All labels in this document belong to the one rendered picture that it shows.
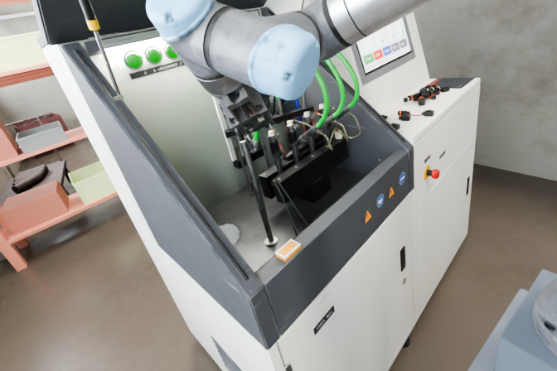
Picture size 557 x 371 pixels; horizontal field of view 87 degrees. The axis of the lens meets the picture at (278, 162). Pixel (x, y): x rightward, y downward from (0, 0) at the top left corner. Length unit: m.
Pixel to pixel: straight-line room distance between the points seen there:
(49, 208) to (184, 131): 2.35
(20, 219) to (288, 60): 3.11
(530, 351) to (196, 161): 0.92
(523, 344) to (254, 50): 0.56
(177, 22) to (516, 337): 0.63
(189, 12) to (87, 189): 2.90
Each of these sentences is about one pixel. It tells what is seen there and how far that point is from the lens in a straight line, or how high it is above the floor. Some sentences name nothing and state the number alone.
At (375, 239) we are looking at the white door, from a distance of 0.94.
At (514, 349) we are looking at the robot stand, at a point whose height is 0.89.
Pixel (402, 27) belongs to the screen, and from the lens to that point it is 1.55.
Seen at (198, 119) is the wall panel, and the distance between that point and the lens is 1.04.
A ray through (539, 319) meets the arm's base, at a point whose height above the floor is 0.92.
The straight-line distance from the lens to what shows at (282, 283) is 0.65.
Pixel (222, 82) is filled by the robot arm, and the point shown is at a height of 1.33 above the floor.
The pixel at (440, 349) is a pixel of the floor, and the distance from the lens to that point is 1.65.
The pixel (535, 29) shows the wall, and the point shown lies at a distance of 2.55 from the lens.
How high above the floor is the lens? 1.39
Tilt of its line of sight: 25 degrees down
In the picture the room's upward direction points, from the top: 13 degrees counter-clockwise
